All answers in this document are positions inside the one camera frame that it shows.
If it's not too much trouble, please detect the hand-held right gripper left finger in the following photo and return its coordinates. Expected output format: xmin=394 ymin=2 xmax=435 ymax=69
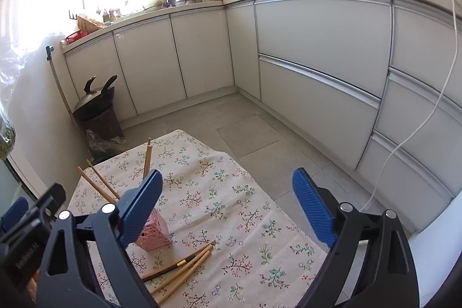
xmin=36 ymin=169 xmax=164 ymax=308

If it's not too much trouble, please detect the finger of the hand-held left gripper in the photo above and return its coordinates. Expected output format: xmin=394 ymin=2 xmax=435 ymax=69
xmin=0 ymin=183 xmax=66 ymax=245
xmin=1 ymin=197 xmax=29 ymax=232

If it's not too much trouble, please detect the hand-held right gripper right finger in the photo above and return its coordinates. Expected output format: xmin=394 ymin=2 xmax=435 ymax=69
xmin=292 ymin=167 xmax=420 ymax=308

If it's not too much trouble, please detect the pink lattice chopstick holder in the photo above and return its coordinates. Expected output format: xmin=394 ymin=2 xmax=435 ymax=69
xmin=135 ymin=207 xmax=173 ymax=251

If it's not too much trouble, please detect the bamboo chopstick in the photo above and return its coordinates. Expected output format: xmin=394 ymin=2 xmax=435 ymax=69
xmin=149 ymin=246 xmax=214 ymax=295
xmin=180 ymin=244 xmax=215 ymax=267
xmin=158 ymin=252 xmax=213 ymax=306
xmin=76 ymin=166 xmax=114 ymax=203
xmin=143 ymin=138 xmax=152 ymax=182
xmin=86 ymin=159 xmax=121 ymax=201

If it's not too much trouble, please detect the black gold-banded chopstick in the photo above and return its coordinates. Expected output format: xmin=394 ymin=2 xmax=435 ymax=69
xmin=141 ymin=242 xmax=216 ymax=282

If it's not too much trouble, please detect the black plastic bag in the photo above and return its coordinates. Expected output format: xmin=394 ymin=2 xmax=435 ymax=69
xmin=87 ymin=137 xmax=127 ymax=164

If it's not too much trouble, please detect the floral tablecloth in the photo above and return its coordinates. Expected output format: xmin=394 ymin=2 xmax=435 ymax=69
xmin=67 ymin=129 xmax=327 ymax=308

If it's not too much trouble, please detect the dark brown bin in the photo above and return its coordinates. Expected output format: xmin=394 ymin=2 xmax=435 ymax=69
xmin=77 ymin=105 xmax=125 ymax=147

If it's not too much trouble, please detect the white drawer front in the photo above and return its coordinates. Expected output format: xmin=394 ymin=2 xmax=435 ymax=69
xmin=355 ymin=132 xmax=454 ymax=234
xmin=254 ymin=0 xmax=394 ymax=98
xmin=257 ymin=55 xmax=382 ymax=169
xmin=373 ymin=69 xmax=462 ymax=188
xmin=391 ymin=0 xmax=462 ymax=95

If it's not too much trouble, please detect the clear plastic bag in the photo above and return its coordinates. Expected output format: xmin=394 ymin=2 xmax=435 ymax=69
xmin=0 ymin=50 xmax=31 ymax=161

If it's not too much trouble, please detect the black wok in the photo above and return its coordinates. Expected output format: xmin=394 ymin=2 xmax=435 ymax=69
xmin=73 ymin=74 xmax=118 ymax=122

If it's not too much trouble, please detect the red plastic basket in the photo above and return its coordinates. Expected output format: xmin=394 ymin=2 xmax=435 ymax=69
xmin=64 ymin=30 xmax=89 ymax=45

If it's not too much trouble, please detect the narrow white cabinet door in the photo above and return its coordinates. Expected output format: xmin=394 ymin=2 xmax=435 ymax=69
xmin=225 ymin=3 xmax=261 ymax=102

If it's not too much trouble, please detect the wicker basket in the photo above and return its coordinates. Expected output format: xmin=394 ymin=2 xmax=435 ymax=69
xmin=77 ymin=15 xmax=106 ymax=33

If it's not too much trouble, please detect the grey hose with black clip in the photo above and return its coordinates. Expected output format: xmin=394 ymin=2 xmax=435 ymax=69
xmin=45 ymin=45 xmax=83 ymax=135

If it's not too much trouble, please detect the white cable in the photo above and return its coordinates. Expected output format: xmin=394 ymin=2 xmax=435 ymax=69
xmin=361 ymin=0 xmax=460 ymax=212

